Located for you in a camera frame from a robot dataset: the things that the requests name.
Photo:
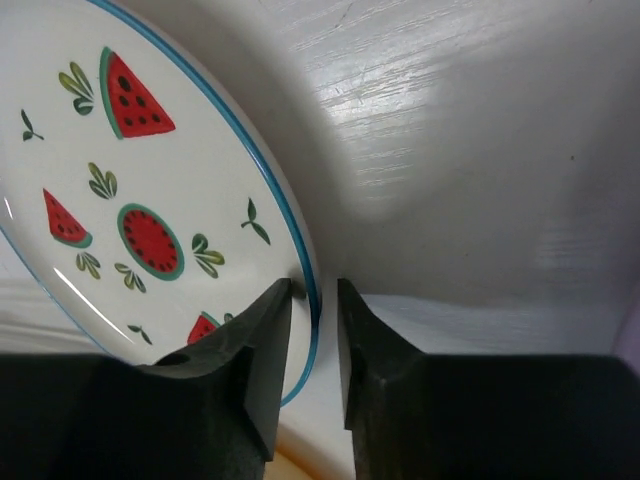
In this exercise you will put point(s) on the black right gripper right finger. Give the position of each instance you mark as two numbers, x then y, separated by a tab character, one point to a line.
418	415

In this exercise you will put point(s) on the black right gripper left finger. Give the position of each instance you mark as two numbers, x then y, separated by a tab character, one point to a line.
207	411

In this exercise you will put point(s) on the watermelon pattern white plate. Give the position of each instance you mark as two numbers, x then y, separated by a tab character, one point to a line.
135	191

